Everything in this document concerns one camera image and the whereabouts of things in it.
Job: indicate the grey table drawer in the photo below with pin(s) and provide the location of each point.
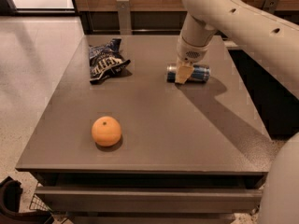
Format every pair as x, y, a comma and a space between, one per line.
138, 200

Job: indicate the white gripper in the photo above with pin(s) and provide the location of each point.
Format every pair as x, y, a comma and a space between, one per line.
191, 52

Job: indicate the metal bracket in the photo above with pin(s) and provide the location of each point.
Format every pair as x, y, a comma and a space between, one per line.
270, 6
124, 17

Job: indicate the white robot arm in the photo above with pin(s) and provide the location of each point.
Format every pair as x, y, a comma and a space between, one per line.
273, 43

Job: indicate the dark brown object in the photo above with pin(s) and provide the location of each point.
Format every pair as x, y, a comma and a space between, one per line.
10, 200

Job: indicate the wire basket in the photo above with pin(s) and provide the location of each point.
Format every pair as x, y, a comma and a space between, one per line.
36, 204

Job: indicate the right metal bracket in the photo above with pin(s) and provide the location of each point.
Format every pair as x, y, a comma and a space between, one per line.
270, 6

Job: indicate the red bull can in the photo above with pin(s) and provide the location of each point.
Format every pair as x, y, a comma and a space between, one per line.
201, 73

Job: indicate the blue chip bag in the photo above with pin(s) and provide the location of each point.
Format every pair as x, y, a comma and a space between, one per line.
106, 61

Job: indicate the orange fruit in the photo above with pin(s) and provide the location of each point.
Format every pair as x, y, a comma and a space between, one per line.
106, 131

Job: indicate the left metal bracket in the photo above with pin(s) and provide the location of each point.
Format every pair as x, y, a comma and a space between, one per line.
124, 17

